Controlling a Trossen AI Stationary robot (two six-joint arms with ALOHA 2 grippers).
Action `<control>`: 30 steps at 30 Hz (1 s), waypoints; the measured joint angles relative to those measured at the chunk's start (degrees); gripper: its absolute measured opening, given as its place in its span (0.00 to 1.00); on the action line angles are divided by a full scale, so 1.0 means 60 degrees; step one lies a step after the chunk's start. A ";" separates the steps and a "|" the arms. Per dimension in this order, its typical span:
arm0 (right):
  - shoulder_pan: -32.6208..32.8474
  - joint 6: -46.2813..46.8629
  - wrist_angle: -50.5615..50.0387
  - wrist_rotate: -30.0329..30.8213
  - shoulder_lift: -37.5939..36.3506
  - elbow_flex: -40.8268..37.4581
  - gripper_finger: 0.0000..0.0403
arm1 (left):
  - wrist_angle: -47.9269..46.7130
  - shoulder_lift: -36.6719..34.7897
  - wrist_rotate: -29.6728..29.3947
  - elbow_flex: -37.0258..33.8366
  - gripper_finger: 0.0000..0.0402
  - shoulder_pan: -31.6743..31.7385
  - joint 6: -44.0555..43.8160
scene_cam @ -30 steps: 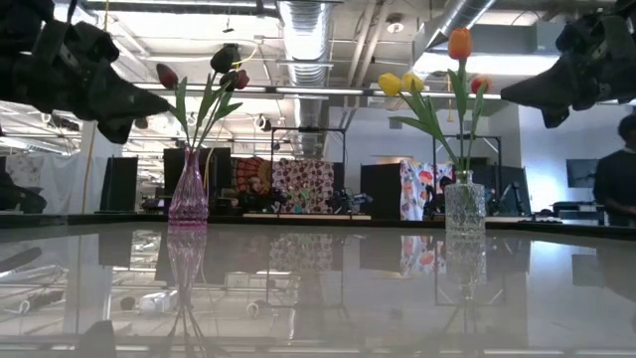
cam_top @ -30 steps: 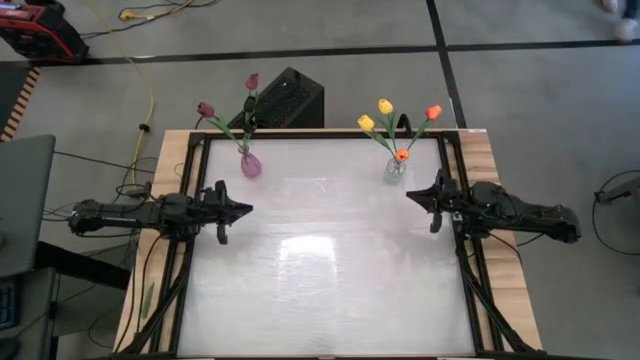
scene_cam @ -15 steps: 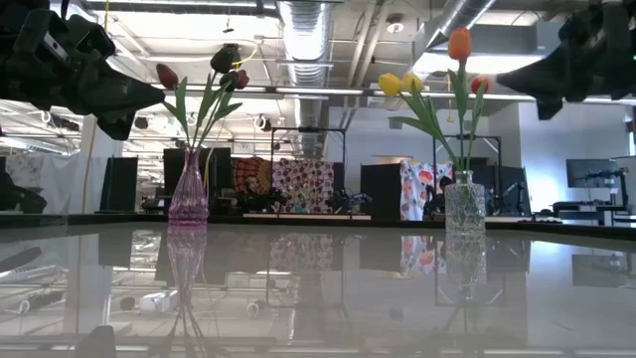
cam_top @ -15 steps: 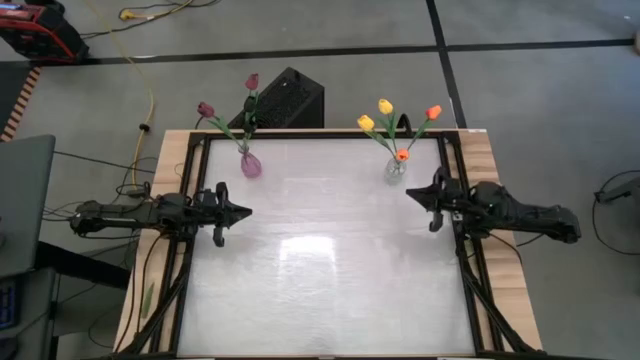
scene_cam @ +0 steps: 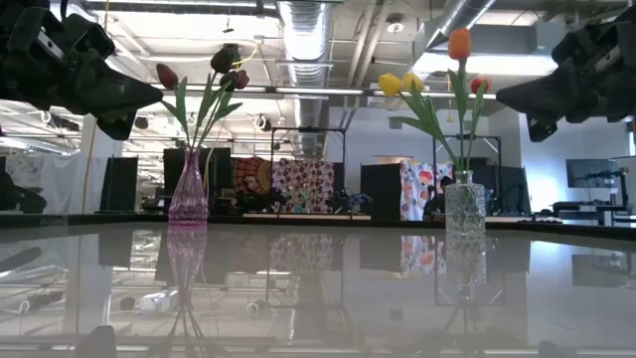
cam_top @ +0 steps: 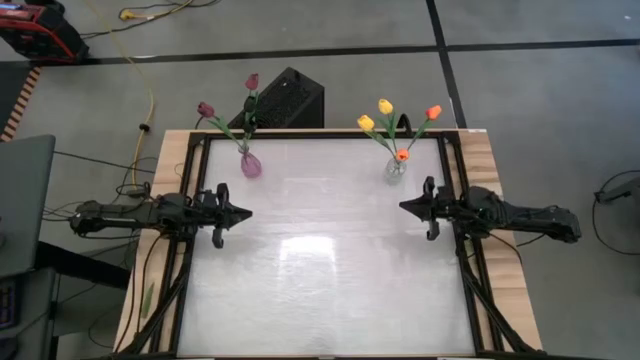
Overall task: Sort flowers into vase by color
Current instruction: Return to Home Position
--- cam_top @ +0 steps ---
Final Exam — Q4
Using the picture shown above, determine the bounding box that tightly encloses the clear glass vase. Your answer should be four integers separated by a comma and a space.
383, 157, 409, 187

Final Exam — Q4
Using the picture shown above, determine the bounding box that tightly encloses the yellow artificial tulip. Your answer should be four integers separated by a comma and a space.
356, 114, 399, 156
377, 98, 401, 154

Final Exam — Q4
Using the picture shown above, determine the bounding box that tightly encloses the red black equipment case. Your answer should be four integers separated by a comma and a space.
0, 0, 91, 65

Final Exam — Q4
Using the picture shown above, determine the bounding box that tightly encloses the orange black striped strip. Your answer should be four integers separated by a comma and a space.
0, 66, 42, 144

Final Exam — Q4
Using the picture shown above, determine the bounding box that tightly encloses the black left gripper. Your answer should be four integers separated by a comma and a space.
193, 182, 254, 250

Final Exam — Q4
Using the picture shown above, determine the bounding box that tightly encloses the yellow extension cable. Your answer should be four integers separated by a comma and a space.
118, 0, 196, 22
84, 0, 156, 189

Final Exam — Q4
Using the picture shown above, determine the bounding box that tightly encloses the fallen green leaf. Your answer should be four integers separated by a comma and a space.
139, 282, 156, 320

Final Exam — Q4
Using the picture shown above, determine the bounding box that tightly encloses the grey monitor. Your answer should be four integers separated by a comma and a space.
0, 134, 57, 280

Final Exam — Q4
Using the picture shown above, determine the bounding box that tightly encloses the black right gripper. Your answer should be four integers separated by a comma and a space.
398, 175, 459, 242

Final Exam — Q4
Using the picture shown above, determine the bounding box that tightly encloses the black perforated computer case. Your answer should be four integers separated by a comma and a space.
227, 66, 326, 130

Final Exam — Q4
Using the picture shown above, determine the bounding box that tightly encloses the dark grey desk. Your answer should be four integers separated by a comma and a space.
0, 242, 132, 360

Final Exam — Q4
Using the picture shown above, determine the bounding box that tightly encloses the black keyboard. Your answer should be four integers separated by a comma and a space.
0, 282, 16, 331

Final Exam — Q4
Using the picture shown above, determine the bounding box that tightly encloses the purple glass vase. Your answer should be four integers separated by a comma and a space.
239, 144, 264, 180

